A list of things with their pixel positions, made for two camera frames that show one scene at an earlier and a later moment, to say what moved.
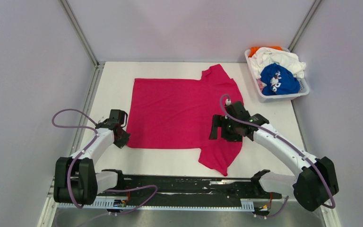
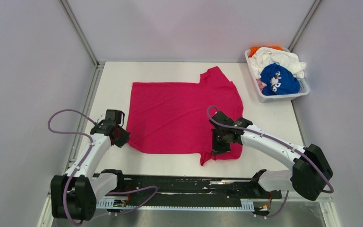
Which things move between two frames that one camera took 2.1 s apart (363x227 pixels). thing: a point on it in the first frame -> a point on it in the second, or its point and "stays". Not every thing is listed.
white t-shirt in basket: (265, 55) stays
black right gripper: (235, 138) -> (217, 149)
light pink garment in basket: (260, 84) stays
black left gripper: (121, 144) stays
